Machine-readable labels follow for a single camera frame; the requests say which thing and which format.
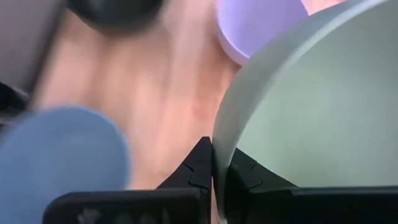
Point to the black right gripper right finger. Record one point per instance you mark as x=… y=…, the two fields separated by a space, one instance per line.
x=248 y=202

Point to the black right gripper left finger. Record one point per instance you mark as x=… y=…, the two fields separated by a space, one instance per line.
x=192 y=174

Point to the pale green bowl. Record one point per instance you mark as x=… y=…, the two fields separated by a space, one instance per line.
x=326 y=109

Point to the blue-grey bowl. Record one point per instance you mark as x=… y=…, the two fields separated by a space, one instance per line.
x=56 y=155

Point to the lavender bowl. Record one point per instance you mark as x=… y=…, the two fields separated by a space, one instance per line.
x=255 y=25

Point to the black bowl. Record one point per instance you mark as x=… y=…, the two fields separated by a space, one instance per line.
x=115 y=12

